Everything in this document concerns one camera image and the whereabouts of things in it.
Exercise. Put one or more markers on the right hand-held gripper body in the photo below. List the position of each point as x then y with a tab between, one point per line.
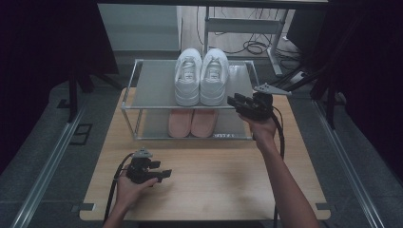
261	106

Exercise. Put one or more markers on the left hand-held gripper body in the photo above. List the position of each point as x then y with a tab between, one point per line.
139	172

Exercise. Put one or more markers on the white sneaker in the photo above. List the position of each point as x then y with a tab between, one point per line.
188	85
214	85

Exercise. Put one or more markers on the pink slipper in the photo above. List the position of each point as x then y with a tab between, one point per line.
204	123
180	123

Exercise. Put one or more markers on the metal two-tier shoe rack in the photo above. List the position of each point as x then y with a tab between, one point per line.
155	85

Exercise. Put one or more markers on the person's left hand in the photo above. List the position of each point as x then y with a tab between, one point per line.
128	193

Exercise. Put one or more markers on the person's right hand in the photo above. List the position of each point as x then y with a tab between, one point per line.
263	131

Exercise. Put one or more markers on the white power strip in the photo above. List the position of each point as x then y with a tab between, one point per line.
298	77

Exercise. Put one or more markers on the black metal stand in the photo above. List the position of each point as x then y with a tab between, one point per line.
72	101
331	110

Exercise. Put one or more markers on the grey cabinet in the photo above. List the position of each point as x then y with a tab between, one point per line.
139	28

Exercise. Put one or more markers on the dark curtain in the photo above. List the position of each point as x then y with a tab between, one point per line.
380	63
31	63

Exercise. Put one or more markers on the white metal desk frame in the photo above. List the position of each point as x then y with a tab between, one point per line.
244	26

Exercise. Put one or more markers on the aluminium floor rail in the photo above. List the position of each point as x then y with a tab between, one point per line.
47	171
348	164

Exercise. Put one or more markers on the black frame bar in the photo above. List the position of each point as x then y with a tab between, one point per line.
206	3

